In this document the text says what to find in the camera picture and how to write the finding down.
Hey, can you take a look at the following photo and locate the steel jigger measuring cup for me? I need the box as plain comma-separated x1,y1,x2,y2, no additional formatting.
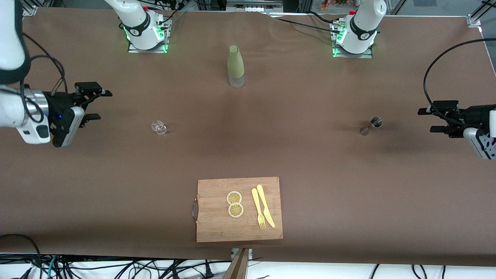
359,116,383,137

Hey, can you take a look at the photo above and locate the clear glass cup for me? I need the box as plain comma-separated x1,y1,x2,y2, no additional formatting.
150,120,168,136

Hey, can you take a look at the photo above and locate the brown table mat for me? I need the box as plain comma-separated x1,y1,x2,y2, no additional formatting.
0,7,496,268

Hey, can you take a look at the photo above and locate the green sleeved glass bottle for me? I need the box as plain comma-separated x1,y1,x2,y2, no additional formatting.
227,45,246,88

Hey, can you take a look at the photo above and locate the wooden cutting board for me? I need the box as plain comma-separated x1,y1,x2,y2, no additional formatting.
193,177,284,243

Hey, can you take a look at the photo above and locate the grey power strip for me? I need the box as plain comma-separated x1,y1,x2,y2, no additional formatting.
226,0,284,12

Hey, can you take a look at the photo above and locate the yellow plastic fork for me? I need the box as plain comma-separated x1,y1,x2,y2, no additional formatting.
251,188,267,230

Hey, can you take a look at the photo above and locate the yellow plastic knife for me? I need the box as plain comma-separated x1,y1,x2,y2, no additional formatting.
256,184,276,228

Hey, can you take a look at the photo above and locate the white side table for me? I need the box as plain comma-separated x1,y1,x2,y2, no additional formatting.
0,253,496,279

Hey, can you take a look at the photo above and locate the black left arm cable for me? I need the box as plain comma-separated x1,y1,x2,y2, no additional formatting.
422,38,496,117

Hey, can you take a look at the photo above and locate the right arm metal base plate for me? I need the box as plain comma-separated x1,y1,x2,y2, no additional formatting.
127,12,173,54

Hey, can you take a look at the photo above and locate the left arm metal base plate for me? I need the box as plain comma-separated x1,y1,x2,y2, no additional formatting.
330,19,374,59

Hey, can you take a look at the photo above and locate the black looped cable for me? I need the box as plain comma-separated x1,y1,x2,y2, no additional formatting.
0,233,42,279

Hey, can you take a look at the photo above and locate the black cable across mat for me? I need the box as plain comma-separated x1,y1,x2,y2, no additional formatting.
270,11,345,36

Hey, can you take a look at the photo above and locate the aluminium profile post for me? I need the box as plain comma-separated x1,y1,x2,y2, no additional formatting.
223,248,251,279

